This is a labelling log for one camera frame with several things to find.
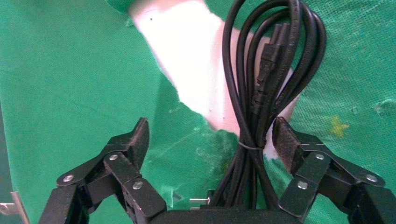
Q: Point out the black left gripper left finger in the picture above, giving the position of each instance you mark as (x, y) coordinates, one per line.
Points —
(92, 188)

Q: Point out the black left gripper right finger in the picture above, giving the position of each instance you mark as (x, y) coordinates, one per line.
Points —
(325, 182)

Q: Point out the metal table clip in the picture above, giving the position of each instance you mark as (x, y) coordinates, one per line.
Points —
(17, 207)

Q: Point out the torn green tablecloth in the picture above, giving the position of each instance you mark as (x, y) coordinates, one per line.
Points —
(62, 92)

